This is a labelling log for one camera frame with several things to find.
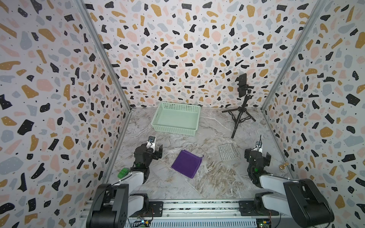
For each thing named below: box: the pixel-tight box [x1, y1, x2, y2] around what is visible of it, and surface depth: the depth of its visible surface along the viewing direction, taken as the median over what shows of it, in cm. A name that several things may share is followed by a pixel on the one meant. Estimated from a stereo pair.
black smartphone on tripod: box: [237, 73, 249, 98], surface depth 92 cm
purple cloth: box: [171, 149, 204, 179], surface depth 92 cm
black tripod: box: [221, 91, 257, 139], surface depth 105 cm
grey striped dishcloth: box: [218, 142, 241, 162], surface depth 96 cm
